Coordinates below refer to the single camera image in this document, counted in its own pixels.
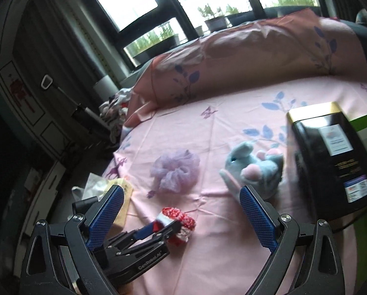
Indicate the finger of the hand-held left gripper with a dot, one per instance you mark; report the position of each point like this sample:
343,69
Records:
140,232
169,232

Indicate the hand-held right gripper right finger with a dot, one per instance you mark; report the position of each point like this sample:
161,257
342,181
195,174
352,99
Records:
258,218

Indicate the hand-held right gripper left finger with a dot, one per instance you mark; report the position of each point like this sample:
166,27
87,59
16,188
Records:
106,215

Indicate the red white fabric scrunchie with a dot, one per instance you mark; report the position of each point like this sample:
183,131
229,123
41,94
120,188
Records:
185,218

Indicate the yellow soft tissue pack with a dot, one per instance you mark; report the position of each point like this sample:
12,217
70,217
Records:
92,184

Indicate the blue plush bunny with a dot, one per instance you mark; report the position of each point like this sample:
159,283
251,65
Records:
263,175

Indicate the purple mesh bath pouf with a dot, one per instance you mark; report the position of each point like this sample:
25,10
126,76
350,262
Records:
174,172

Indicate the black tin with gold rim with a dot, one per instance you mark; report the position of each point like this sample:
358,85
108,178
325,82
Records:
318,175

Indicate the pile of patterned clothes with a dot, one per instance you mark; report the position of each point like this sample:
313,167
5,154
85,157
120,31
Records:
115,113

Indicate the pink floral bed sheet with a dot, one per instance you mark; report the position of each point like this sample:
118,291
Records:
232,116

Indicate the stick vacuum cleaner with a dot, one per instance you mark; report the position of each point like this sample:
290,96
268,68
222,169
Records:
79,110

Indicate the white cylinder container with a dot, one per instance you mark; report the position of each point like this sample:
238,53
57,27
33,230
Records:
105,87

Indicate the white panelled cabinet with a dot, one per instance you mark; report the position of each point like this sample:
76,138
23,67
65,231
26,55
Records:
26,113

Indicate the pink floral pillow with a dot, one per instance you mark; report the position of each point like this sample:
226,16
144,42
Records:
248,55

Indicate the long black grass planter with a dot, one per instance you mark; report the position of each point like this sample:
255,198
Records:
291,10
152,47

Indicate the round plant pot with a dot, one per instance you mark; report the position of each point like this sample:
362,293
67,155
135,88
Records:
216,24

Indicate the dark plant pot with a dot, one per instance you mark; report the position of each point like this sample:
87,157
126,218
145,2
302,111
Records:
240,18

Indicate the black framed window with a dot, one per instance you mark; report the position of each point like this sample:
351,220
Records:
125,3

